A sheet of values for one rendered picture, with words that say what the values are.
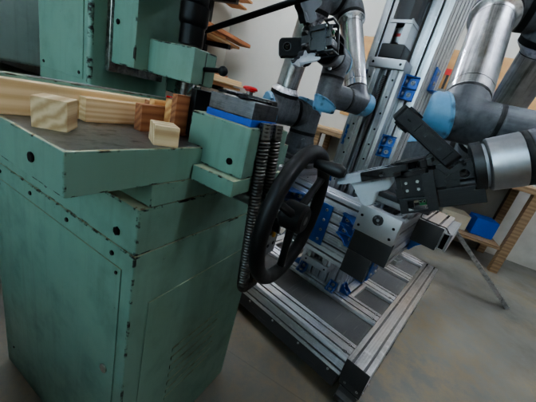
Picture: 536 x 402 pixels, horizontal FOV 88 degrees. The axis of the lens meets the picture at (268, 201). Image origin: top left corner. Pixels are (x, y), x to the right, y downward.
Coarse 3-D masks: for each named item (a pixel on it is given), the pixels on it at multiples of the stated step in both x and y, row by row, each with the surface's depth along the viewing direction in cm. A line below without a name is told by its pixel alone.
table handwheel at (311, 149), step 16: (304, 160) 46; (288, 176) 43; (320, 176) 61; (272, 192) 43; (320, 192) 64; (272, 208) 42; (288, 208) 49; (304, 208) 53; (320, 208) 66; (256, 224) 43; (272, 224) 43; (288, 224) 53; (304, 224) 55; (256, 240) 43; (288, 240) 57; (304, 240) 66; (256, 256) 45; (288, 256) 63; (256, 272) 47; (272, 272) 55
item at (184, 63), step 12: (156, 48) 61; (168, 48) 59; (180, 48) 58; (192, 48) 56; (156, 60) 61; (168, 60) 60; (180, 60) 58; (192, 60) 57; (204, 60) 59; (216, 60) 62; (156, 72) 62; (168, 72) 60; (180, 72) 59; (192, 72) 57; (204, 72) 60; (192, 84) 59; (204, 84) 61
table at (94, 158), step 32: (0, 128) 39; (32, 128) 37; (96, 128) 45; (128, 128) 51; (32, 160) 36; (64, 160) 32; (96, 160) 35; (128, 160) 39; (160, 160) 44; (192, 160) 50; (64, 192) 34; (96, 192) 37; (224, 192) 48
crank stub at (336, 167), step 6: (318, 162) 50; (324, 162) 49; (330, 162) 49; (318, 168) 50; (324, 168) 49; (330, 168) 48; (336, 168) 48; (342, 168) 48; (330, 174) 49; (336, 174) 48; (342, 174) 48
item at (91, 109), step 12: (84, 96) 47; (84, 108) 47; (96, 108) 48; (108, 108) 50; (120, 108) 52; (132, 108) 54; (84, 120) 48; (96, 120) 49; (108, 120) 51; (120, 120) 53; (132, 120) 55
